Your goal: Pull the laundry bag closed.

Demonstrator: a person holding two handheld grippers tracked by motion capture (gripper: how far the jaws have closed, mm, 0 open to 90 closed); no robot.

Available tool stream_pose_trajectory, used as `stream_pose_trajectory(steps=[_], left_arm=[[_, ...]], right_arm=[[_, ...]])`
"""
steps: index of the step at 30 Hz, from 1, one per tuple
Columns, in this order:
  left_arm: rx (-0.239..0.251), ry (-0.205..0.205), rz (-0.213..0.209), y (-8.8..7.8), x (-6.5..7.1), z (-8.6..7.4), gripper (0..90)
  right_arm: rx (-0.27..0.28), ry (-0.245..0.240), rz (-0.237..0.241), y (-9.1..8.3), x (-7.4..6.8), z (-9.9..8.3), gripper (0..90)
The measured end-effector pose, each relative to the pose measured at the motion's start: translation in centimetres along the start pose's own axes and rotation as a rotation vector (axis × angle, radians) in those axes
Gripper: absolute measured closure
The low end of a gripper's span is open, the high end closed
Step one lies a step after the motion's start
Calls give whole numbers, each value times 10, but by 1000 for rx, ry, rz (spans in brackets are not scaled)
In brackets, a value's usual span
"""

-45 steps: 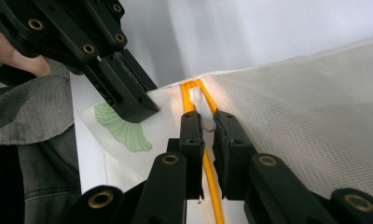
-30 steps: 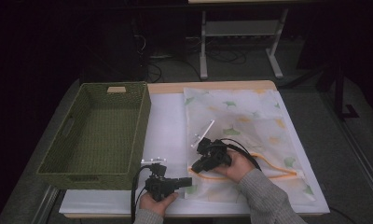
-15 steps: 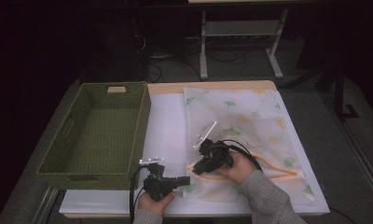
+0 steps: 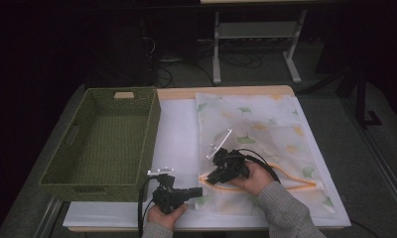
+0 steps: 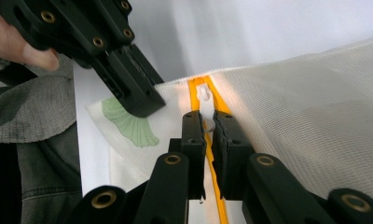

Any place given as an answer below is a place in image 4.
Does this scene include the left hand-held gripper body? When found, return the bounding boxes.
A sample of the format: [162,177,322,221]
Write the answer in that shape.
[146,167,188,215]

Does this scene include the green woven basket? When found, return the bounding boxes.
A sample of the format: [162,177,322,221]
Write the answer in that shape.
[38,86,162,202]

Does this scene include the white metal desk frame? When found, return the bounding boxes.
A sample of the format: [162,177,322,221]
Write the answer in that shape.
[199,0,397,85]

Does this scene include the black metal stand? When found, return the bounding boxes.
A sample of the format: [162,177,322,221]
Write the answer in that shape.
[299,65,383,129]

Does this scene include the leaf print mesh laundry bag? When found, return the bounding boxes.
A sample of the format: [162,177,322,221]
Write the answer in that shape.
[195,92,337,216]

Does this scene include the left hand-held gripper black cable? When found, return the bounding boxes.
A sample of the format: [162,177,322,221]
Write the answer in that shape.
[137,177,159,238]

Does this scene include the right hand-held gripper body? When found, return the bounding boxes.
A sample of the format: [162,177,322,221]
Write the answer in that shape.
[205,128,251,181]

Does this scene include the person's right hand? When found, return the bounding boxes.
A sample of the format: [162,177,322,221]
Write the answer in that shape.
[229,163,276,196]

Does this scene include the person's left hand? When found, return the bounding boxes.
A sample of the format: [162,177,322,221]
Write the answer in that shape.
[146,202,190,231]

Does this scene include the right hand-held gripper black cable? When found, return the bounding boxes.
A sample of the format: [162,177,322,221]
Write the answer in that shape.
[235,148,282,184]

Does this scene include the black floor cable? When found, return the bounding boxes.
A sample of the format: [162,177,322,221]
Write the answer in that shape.
[219,51,264,69]
[153,63,175,89]

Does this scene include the hand-held gripper black cable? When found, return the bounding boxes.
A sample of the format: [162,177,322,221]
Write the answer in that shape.
[235,148,282,184]
[137,177,159,238]

